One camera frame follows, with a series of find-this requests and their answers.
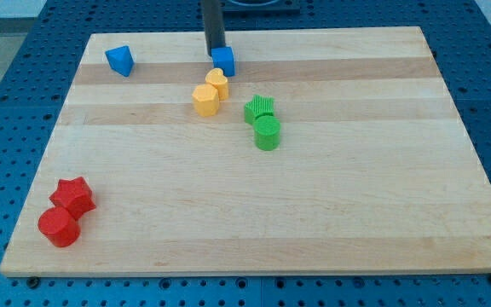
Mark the yellow heart block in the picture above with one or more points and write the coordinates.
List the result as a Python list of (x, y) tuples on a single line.
[(216, 78)]

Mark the green star block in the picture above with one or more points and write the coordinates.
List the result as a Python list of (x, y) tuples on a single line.
[(257, 107)]

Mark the blue triangular prism block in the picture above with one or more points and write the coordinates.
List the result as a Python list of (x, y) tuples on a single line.
[(120, 60)]

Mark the red cylinder block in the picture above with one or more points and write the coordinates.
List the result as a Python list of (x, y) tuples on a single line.
[(59, 226)]

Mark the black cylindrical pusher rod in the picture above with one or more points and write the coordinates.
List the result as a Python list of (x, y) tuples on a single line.
[(213, 24)]

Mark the yellow hexagon block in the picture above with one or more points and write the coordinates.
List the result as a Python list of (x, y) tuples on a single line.
[(205, 100)]

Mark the blue cube block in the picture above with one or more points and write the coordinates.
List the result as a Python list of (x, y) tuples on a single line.
[(223, 58)]

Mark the red star block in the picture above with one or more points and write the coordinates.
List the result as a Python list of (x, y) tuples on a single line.
[(75, 196)]

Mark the light wooden board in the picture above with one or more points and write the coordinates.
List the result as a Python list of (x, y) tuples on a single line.
[(375, 173)]

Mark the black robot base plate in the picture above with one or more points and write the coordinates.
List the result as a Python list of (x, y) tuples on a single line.
[(260, 6)]

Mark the green cylinder block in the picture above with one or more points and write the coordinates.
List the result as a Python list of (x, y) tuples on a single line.
[(267, 132)]

